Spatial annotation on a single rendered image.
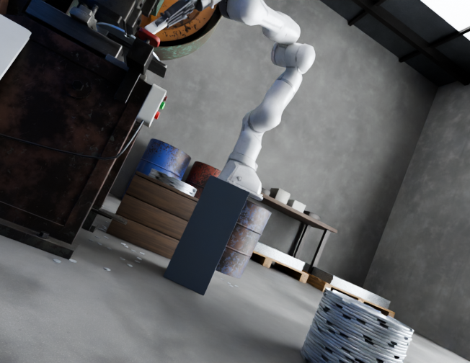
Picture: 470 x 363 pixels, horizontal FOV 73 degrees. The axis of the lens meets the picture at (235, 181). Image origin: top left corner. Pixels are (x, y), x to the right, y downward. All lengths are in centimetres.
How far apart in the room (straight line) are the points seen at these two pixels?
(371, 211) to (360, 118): 165
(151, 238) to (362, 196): 477
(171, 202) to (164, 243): 21
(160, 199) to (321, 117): 429
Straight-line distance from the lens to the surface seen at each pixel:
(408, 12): 607
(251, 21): 124
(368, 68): 643
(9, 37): 126
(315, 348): 116
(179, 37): 191
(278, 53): 157
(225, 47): 529
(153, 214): 172
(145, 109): 115
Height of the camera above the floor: 30
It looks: 7 degrees up
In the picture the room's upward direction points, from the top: 24 degrees clockwise
